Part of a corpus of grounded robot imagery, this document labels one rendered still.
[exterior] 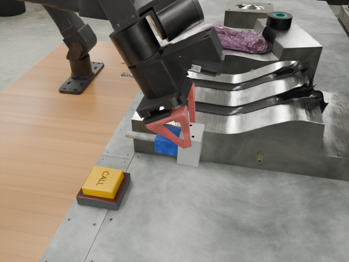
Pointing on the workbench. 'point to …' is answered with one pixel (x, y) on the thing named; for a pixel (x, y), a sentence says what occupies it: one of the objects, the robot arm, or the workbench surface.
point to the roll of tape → (279, 20)
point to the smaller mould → (245, 13)
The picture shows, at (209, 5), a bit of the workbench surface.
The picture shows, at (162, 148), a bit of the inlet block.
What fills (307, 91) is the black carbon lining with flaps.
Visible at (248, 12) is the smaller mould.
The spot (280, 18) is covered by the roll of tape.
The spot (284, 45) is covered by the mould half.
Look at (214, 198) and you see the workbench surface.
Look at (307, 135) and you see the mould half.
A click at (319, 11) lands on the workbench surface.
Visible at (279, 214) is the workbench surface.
